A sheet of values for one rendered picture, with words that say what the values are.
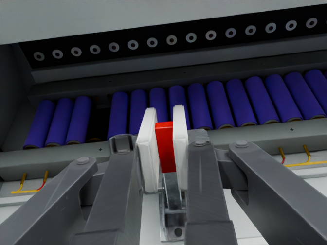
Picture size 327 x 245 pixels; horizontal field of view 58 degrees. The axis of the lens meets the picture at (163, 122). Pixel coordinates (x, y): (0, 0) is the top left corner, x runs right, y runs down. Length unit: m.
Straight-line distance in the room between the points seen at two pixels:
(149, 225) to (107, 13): 0.16
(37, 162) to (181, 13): 0.18
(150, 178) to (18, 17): 0.11
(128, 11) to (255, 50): 0.20
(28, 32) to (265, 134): 0.19
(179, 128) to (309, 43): 0.23
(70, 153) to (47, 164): 0.02
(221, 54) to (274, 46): 0.06
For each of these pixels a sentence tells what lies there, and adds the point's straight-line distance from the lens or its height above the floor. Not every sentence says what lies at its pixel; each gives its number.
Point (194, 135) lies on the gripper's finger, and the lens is 0.17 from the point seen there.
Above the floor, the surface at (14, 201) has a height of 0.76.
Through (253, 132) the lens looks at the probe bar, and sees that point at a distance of 0.26.
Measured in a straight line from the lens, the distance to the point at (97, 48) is 0.33.
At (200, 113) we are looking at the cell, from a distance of 0.28.
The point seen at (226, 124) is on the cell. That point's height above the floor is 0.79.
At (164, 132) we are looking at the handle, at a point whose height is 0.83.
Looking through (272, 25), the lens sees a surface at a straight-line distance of 0.34.
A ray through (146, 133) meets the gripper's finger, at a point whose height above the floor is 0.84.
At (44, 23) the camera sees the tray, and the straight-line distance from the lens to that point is 0.18.
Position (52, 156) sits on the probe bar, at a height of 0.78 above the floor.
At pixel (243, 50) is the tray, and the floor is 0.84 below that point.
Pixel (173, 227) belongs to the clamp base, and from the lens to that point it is 0.24.
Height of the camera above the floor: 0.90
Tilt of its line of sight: 24 degrees down
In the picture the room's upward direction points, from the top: 8 degrees counter-clockwise
